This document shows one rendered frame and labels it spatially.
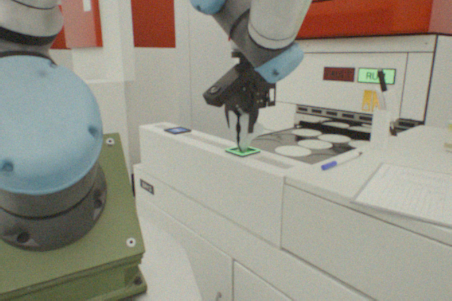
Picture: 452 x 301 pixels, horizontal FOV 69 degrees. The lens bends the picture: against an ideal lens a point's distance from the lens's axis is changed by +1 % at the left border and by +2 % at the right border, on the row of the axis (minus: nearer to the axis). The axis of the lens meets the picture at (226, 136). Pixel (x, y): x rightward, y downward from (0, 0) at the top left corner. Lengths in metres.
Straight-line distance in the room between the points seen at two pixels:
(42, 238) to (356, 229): 0.42
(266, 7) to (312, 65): 0.86
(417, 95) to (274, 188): 0.64
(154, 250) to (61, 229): 0.22
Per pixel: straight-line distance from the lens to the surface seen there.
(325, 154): 0.95
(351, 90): 1.20
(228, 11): 0.56
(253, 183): 0.64
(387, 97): 0.77
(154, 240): 0.68
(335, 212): 0.54
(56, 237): 0.48
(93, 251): 0.52
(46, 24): 0.40
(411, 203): 0.53
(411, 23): 1.08
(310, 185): 0.56
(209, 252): 0.84
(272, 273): 0.69
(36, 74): 0.35
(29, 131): 0.33
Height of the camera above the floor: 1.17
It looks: 14 degrees down
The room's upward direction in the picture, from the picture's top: straight up
